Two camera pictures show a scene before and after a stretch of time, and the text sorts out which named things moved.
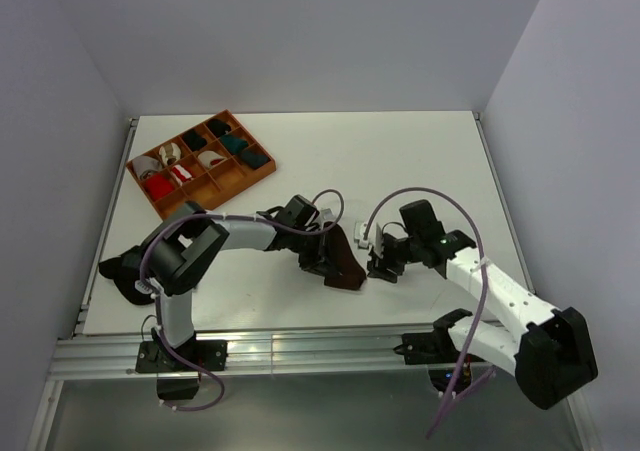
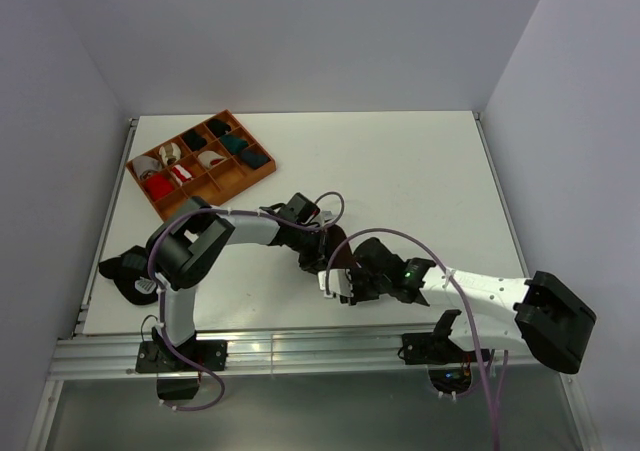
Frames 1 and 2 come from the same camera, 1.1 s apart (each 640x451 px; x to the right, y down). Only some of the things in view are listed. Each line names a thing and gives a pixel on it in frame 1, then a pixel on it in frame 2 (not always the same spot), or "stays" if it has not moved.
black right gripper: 382,272 -> 358,297
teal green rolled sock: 234,143 stays
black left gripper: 316,262 stays
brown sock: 342,257 stays
